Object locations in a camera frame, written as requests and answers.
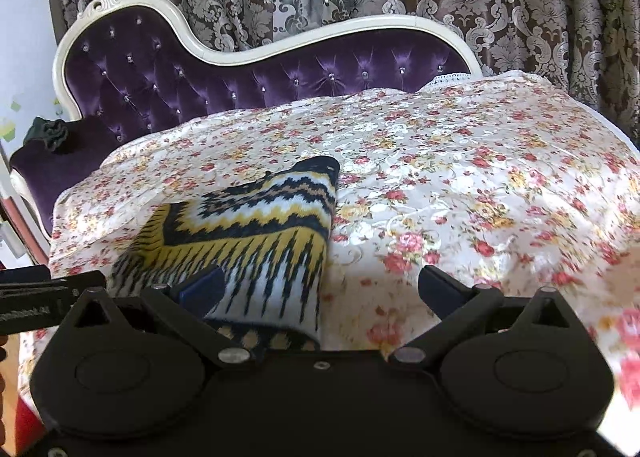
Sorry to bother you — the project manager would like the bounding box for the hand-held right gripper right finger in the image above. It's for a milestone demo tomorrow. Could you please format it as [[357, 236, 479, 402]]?
[[389, 265, 577, 369]]

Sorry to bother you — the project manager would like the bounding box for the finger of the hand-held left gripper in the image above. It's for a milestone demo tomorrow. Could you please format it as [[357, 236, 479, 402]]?
[[0, 270, 107, 299]]

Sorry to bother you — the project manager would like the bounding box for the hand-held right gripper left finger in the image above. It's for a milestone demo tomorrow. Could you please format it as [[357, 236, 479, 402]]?
[[75, 267, 252, 369]]

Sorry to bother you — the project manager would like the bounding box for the zigzag patterned knitted sweater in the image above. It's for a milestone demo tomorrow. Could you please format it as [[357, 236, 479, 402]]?
[[107, 156, 342, 351]]

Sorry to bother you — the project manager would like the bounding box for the floral bedspread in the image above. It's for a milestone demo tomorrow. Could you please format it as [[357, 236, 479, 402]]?
[[17, 71, 640, 430]]

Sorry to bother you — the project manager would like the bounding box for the purple bolster cushion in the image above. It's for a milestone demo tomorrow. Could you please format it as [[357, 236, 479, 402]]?
[[10, 116, 128, 234]]

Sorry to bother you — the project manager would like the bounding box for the dark green fabric rosette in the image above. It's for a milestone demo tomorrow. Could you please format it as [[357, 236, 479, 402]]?
[[22, 118, 72, 156]]

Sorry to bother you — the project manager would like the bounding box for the white lace cloth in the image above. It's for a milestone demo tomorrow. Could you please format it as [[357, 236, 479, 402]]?
[[422, 71, 472, 89]]

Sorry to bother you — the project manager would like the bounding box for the purple tufted sofa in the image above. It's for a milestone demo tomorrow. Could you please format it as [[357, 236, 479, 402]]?
[[10, 0, 484, 240]]

